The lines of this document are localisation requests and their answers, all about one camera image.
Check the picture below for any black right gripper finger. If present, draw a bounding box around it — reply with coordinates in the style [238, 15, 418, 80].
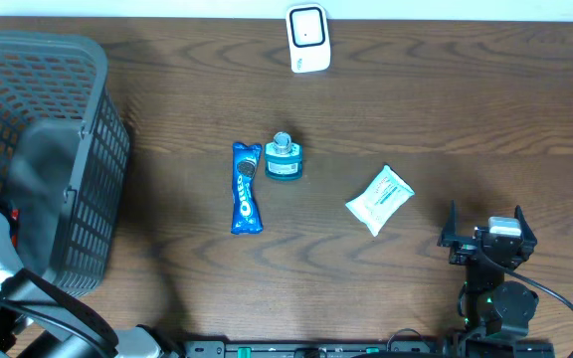
[438, 201, 461, 248]
[514, 206, 537, 244]

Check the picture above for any white teal wet wipes pack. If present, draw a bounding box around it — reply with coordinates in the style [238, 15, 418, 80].
[345, 165, 415, 237]

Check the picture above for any teal mouthwash bottle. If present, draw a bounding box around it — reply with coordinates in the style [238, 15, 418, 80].
[265, 131, 303, 181]

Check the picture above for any blue Oreo cookie pack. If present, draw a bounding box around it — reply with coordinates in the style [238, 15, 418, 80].
[231, 142, 263, 235]

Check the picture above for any red Nescafe coffee stick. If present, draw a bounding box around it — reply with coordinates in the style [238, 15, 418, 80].
[10, 209, 20, 248]

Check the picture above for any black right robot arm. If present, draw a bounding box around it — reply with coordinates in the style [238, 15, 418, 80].
[438, 204, 539, 357]

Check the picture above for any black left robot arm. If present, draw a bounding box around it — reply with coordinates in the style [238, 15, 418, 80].
[0, 211, 186, 358]

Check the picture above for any white barcode scanner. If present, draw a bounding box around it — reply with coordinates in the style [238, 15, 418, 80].
[286, 4, 331, 74]

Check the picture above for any grey plastic shopping basket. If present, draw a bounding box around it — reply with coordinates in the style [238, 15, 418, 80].
[0, 31, 130, 297]

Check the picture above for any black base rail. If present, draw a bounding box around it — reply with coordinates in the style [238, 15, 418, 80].
[182, 339, 556, 358]

